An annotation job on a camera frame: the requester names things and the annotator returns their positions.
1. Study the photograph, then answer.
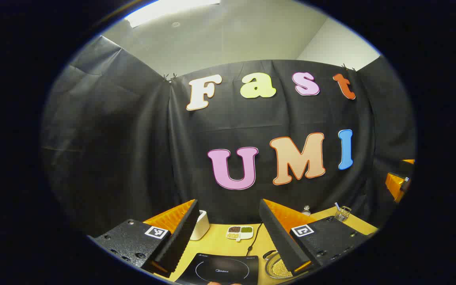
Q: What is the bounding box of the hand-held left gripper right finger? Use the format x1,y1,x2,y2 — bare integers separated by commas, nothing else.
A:
259,199,371,277

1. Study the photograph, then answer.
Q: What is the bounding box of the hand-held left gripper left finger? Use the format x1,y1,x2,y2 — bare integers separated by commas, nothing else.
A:
93,199,200,277

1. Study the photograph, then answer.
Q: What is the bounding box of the steel pot with black handles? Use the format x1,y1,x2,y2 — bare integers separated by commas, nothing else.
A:
265,250,294,279

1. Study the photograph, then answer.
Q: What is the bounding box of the pile of yellow soybeans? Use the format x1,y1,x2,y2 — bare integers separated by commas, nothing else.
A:
272,261,293,277

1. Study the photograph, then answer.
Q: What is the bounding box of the black induction cooktop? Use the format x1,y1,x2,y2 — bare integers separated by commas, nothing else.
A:
175,253,259,285

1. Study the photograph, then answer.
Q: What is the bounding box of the white toaster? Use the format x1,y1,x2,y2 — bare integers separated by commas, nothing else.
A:
190,210,211,241

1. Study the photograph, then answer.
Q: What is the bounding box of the white divided dish of beans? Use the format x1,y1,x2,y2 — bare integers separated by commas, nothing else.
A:
226,226,254,241

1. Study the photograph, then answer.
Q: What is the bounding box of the ribbed glass cup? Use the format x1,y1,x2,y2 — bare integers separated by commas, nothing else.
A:
335,206,352,222

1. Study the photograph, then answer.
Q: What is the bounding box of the black power cable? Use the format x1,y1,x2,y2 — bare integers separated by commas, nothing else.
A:
247,224,263,256

